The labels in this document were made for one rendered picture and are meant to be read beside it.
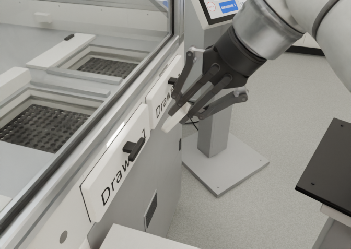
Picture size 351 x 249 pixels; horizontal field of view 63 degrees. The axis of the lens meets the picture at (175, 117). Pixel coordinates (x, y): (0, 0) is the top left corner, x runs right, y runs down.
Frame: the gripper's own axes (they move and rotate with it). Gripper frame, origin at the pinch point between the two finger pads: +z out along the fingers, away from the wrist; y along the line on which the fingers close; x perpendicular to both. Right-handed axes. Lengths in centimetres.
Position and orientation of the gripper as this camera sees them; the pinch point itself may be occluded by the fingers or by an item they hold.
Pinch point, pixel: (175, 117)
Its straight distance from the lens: 54.6
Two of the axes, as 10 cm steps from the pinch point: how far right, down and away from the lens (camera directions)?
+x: -3.0, 5.7, -7.7
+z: -5.5, 5.6, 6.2
